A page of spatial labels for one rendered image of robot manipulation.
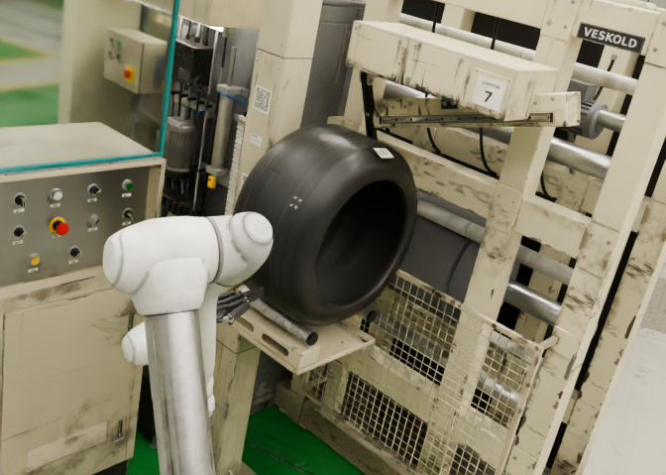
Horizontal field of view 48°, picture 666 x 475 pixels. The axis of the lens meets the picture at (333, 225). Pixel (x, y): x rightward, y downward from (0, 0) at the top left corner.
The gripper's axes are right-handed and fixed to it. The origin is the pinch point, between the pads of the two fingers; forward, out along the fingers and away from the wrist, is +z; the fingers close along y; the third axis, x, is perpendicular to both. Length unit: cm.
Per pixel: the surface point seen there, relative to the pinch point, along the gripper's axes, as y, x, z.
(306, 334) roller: -10.5, 14.0, 12.8
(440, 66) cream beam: -13, -62, 57
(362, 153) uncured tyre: -9, -40, 31
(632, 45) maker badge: -53, -74, 90
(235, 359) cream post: 25, 46, 16
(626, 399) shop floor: -47, 137, 231
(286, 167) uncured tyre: 3.7, -35.0, 14.0
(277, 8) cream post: 30, -72, 32
